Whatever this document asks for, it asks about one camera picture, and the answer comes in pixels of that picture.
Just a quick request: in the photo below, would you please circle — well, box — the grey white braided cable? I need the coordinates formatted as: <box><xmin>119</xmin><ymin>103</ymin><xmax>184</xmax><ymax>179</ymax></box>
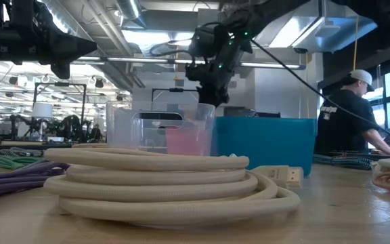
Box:
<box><xmin>0</xmin><ymin>146</ymin><xmax>44</xmax><ymax>158</ymax></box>

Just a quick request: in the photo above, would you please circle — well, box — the purple braided cable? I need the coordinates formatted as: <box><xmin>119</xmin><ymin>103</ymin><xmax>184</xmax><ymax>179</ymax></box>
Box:
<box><xmin>0</xmin><ymin>161</ymin><xmax>70</xmax><ymax>203</ymax></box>

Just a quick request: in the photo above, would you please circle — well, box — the green braided cable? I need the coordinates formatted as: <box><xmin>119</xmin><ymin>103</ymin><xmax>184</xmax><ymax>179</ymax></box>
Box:
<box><xmin>0</xmin><ymin>152</ymin><xmax>45</xmax><ymax>170</ymax></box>

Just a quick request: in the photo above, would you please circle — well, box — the round silver air duct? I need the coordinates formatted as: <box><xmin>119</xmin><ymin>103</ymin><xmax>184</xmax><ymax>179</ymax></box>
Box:
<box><xmin>114</xmin><ymin>0</ymin><xmax>142</xmax><ymax>20</ymax></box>

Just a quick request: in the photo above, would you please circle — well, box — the black looped right camera cable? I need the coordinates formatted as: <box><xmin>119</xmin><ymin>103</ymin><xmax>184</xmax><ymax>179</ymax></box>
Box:
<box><xmin>148</xmin><ymin>38</ymin><xmax>196</xmax><ymax>58</ymax></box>

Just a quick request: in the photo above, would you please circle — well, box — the long ceiling light bar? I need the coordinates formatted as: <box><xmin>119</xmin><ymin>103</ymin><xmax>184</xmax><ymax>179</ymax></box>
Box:
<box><xmin>71</xmin><ymin>56</ymin><xmax>307</xmax><ymax>70</ymax></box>

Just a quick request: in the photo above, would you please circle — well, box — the tall black frame stand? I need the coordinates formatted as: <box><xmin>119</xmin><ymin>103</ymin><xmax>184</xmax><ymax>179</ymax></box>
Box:
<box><xmin>33</xmin><ymin>82</ymin><xmax>87</xmax><ymax>143</ymax></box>

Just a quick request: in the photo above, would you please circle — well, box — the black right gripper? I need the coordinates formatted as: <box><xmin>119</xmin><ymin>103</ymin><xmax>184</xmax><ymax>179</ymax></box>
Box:
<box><xmin>185</xmin><ymin>32</ymin><xmax>253</xmax><ymax>108</ymax></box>

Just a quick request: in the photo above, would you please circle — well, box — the teal plastic bin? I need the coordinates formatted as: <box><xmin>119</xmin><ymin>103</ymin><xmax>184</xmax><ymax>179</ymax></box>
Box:
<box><xmin>211</xmin><ymin>116</ymin><xmax>318</xmax><ymax>177</ymax></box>

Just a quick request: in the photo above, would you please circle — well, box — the thick beige cable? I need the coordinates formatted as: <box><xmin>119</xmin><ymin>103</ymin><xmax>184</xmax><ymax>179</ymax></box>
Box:
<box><xmin>43</xmin><ymin>142</ymin><xmax>305</xmax><ymax>227</ymax></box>

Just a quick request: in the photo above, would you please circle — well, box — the white shade table lamp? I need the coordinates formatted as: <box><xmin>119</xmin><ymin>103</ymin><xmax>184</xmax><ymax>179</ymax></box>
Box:
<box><xmin>31</xmin><ymin>102</ymin><xmax>53</xmax><ymax>142</ymax></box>

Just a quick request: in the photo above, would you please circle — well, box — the clear plastic bin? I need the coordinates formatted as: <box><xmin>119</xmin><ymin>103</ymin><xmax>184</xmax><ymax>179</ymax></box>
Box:
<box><xmin>106</xmin><ymin>100</ymin><xmax>217</xmax><ymax>157</ymax></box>

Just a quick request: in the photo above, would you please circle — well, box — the low black frame stand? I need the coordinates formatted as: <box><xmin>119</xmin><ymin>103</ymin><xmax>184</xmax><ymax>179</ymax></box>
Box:
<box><xmin>151</xmin><ymin>87</ymin><xmax>202</xmax><ymax>104</ymax></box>

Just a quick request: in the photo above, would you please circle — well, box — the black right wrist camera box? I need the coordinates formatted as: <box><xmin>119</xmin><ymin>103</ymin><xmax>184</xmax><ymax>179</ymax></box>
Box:
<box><xmin>188</xmin><ymin>24</ymin><xmax>230</xmax><ymax>58</ymax></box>

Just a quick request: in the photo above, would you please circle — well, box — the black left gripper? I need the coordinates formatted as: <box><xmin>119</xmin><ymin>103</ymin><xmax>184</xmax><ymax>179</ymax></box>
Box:
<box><xmin>39</xmin><ymin>6</ymin><xmax>98</xmax><ymax>81</ymax></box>

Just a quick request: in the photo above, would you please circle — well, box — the long black robot cable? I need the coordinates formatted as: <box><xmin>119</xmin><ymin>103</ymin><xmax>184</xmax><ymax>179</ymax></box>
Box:
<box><xmin>250</xmin><ymin>38</ymin><xmax>390</xmax><ymax>152</ymax></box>

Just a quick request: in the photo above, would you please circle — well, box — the yellow hanging cord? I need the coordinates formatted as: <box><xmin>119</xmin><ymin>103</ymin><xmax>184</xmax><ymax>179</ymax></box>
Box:
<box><xmin>351</xmin><ymin>16</ymin><xmax>360</xmax><ymax>72</ymax></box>

